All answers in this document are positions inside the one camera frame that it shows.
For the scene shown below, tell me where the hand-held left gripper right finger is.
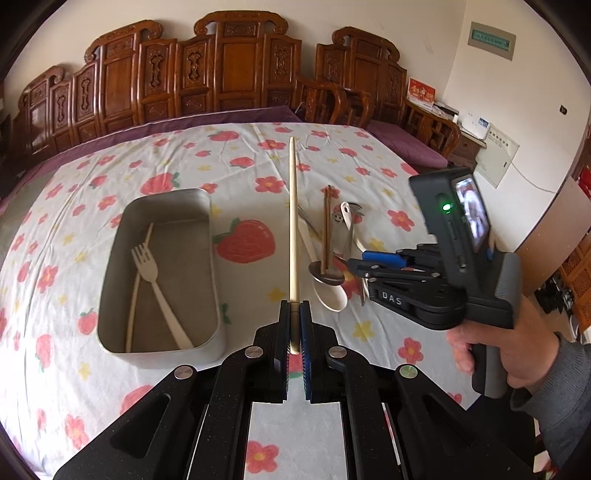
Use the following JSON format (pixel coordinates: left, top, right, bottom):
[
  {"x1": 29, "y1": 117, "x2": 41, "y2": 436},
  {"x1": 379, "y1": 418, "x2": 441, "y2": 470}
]
[{"x1": 298, "y1": 300, "x2": 541, "y2": 480}]

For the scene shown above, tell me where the wooden side table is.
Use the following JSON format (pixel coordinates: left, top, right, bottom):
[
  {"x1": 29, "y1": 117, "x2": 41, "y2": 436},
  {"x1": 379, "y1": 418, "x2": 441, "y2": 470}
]
[{"x1": 404, "y1": 99, "x2": 485, "y2": 169}]

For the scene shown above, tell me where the rectangular metal tray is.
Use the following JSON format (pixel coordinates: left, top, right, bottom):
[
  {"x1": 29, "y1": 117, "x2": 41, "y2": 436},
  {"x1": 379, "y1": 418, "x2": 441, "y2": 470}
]
[{"x1": 97, "y1": 188, "x2": 228, "y2": 370}]

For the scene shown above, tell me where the large metal spoon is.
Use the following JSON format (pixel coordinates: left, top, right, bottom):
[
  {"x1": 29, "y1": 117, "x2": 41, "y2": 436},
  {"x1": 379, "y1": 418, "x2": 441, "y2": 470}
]
[{"x1": 331, "y1": 202, "x2": 369, "y2": 259}]

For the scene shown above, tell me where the carved wooden sofa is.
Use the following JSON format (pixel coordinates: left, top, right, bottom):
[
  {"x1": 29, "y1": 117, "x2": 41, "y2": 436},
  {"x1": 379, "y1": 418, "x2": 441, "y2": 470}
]
[{"x1": 11, "y1": 11, "x2": 305, "y2": 162}]

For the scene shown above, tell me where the white spoon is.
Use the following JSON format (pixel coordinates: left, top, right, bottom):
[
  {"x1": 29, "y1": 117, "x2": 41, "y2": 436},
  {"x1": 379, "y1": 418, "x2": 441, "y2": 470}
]
[{"x1": 341, "y1": 202, "x2": 370, "y2": 305}]

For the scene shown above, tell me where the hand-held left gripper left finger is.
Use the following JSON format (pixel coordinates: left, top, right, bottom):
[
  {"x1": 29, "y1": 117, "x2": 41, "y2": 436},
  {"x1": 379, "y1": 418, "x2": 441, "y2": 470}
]
[{"x1": 53, "y1": 300, "x2": 296, "y2": 480}]

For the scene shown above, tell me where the red box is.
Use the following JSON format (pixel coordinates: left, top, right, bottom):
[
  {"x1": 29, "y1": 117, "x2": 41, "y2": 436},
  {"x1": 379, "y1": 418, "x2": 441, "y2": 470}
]
[{"x1": 406, "y1": 78, "x2": 437, "y2": 104}]

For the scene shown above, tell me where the light wooden lattice cabinet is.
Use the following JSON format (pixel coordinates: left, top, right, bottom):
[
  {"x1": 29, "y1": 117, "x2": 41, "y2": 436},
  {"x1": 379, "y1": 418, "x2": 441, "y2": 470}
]
[{"x1": 563, "y1": 240, "x2": 591, "y2": 333}]

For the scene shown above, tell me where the cream plastic fork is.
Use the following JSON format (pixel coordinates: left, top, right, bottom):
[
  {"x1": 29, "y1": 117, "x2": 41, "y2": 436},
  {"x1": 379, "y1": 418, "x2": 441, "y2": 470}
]
[{"x1": 131, "y1": 243, "x2": 195, "y2": 350}]

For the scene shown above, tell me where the cream chopstick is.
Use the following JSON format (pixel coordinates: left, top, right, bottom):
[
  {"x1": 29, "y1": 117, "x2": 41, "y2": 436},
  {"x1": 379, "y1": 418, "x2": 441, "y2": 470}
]
[{"x1": 126, "y1": 223, "x2": 154, "y2": 352}]

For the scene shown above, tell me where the grey-green wall panel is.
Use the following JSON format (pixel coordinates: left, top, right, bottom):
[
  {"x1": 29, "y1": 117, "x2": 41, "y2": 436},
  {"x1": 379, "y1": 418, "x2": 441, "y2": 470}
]
[{"x1": 467, "y1": 21, "x2": 515, "y2": 61}]

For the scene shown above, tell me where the person's right forearm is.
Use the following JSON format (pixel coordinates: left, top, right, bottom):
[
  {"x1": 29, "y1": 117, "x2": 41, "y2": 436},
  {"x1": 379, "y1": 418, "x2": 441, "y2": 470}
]
[{"x1": 510, "y1": 332, "x2": 591, "y2": 476}]

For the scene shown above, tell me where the long light wooden chopstick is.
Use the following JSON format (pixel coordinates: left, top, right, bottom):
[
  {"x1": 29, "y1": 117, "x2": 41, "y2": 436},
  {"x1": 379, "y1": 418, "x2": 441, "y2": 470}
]
[{"x1": 288, "y1": 136, "x2": 299, "y2": 356}]

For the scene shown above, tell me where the white electrical panel door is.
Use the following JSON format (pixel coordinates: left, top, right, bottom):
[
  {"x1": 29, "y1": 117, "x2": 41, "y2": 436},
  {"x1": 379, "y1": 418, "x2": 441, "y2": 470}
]
[{"x1": 475, "y1": 124, "x2": 520, "y2": 188}]

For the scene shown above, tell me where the purple seat cushion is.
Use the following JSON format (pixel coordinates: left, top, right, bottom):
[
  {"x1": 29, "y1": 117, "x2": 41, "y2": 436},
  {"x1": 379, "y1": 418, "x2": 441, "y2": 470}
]
[{"x1": 365, "y1": 120, "x2": 450, "y2": 169}]

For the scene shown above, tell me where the floral strawberry print cloth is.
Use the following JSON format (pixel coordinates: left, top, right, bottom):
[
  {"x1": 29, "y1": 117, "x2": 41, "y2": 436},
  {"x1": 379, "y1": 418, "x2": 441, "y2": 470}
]
[{"x1": 0, "y1": 121, "x2": 467, "y2": 480}]

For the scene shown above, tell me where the white router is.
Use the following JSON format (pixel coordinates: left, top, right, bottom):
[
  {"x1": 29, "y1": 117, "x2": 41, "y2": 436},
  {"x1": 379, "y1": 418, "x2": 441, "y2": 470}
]
[{"x1": 459, "y1": 113, "x2": 491, "y2": 140}]

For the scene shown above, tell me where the person's right hand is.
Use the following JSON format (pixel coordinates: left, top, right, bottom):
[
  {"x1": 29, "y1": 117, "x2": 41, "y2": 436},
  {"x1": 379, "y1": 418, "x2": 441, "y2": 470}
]
[{"x1": 445, "y1": 302, "x2": 561, "y2": 391}]

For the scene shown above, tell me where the thin wall cable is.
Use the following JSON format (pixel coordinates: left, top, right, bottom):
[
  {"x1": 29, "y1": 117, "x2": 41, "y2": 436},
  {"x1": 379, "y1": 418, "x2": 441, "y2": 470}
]
[{"x1": 508, "y1": 159, "x2": 566, "y2": 195}]

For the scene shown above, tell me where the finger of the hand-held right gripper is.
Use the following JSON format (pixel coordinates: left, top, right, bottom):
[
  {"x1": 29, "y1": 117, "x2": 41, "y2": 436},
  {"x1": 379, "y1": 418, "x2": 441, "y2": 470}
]
[
  {"x1": 362, "y1": 249, "x2": 439, "y2": 269},
  {"x1": 346, "y1": 257, "x2": 445, "y2": 283}
]

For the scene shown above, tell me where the small metal spoon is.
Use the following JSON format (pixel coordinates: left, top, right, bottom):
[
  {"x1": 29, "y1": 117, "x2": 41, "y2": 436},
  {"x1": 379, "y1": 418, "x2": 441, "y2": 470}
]
[{"x1": 295, "y1": 205, "x2": 345, "y2": 283}]

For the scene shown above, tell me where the cream plastic spoon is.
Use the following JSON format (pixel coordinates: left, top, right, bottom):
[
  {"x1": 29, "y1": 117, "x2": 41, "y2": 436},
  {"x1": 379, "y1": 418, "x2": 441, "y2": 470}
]
[{"x1": 298, "y1": 217, "x2": 348, "y2": 313}]

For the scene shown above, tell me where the dark brown wooden chopstick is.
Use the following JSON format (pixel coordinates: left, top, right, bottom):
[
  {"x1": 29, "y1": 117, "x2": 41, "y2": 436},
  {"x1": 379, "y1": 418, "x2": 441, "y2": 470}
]
[
  {"x1": 320, "y1": 185, "x2": 329, "y2": 275},
  {"x1": 325, "y1": 185, "x2": 335, "y2": 273}
]

